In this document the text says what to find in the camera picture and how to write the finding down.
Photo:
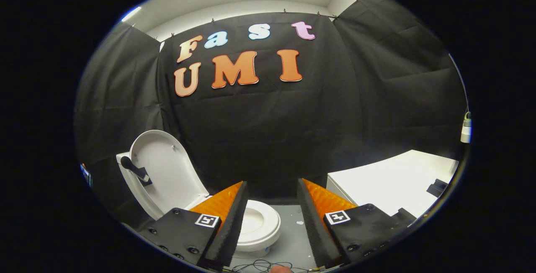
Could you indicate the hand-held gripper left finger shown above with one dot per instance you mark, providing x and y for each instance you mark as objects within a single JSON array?
[{"x": 232, "y": 222}]

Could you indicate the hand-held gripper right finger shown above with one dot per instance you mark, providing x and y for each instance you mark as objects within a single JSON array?
[{"x": 314, "y": 222}]

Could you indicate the white toilet lid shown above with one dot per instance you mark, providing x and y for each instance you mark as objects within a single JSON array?
[{"x": 176, "y": 176}]

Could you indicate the white ceramic toilet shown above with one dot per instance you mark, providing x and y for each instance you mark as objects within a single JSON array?
[{"x": 257, "y": 251}]

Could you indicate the white toilet seat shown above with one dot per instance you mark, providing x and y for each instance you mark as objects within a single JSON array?
[{"x": 272, "y": 222}]

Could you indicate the white panelled cabinet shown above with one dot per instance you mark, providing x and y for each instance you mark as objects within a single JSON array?
[{"x": 389, "y": 181}]

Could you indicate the black backdrop cloth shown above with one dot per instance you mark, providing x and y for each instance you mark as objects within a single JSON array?
[{"x": 268, "y": 118}]

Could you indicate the small black flat object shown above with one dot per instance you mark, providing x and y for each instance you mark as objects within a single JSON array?
[{"x": 437, "y": 188}]

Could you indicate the small blue object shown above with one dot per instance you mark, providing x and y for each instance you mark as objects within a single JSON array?
[{"x": 86, "y": 176}]

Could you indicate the white hanging adapter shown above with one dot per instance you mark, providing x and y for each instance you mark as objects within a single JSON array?
[{"x": 465, "y": 132}]

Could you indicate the ceiling light strip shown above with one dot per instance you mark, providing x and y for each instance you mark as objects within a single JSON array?
[{"x": 131, "y": 14}]

